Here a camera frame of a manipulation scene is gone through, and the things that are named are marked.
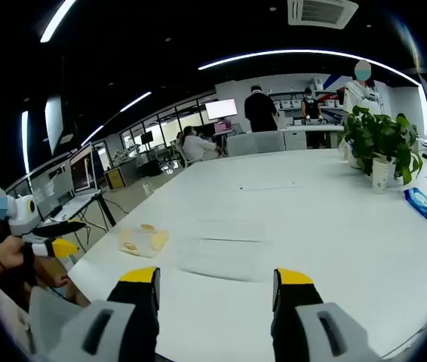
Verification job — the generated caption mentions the green potted plant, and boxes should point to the green potted plant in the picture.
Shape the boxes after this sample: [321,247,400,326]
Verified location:
[340,105,425,186]

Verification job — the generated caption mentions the wall monitor screen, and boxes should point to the wall monitor screen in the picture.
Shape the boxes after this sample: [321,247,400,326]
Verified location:
[204,98,238,121]

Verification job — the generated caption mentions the white chair back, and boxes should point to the white chair back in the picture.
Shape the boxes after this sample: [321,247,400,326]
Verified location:
[226,130,287,157]

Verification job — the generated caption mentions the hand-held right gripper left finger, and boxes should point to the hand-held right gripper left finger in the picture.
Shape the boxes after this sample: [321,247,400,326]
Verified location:
[45,266,161,362]

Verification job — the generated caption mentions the silver laptop on stand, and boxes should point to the silver laptop on stand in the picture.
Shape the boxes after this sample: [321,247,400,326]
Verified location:
[50,144,102,222]

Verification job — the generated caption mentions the blue wet wipes pack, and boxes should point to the blue wet wipes pack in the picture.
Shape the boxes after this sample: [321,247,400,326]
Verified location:
[403,186,427,222]

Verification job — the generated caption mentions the white paper cup pot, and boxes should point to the white paper cup pot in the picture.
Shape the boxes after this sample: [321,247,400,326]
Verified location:
[370,156,398,195]

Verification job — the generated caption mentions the ceiling air conditioner vent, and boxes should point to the ceiling air conditioner vent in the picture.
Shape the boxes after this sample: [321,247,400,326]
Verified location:
[287,0,361,30]

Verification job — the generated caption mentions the short ceiling light strip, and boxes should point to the short ceiling light strip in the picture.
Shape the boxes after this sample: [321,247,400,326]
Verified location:
[119,90,153,113]

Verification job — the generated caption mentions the person's left hand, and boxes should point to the person's left hand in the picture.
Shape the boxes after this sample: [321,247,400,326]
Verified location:
[0,241,33,273]

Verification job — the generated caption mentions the person's white shirt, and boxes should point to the person's white shirt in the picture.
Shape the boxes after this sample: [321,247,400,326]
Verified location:
[0,262,35,356]

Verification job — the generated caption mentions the yellow box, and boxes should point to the yellow box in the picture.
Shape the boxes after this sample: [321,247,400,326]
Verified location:
[103,165,127,190]

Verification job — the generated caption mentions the black stand legs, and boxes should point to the black stand legs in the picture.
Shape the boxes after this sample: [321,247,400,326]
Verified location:
[91,191,117,228]

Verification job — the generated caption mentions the long curved ceiling light strip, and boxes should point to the long curved ceiling light strip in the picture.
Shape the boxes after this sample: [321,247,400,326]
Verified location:
[197,48,422,88]

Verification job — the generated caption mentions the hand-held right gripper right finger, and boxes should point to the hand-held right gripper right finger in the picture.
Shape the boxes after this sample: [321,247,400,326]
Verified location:
[271,267,382,362]

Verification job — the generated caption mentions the clear plastic container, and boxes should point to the clear plastic container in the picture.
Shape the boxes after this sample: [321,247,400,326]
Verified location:
[118,223,171,259]

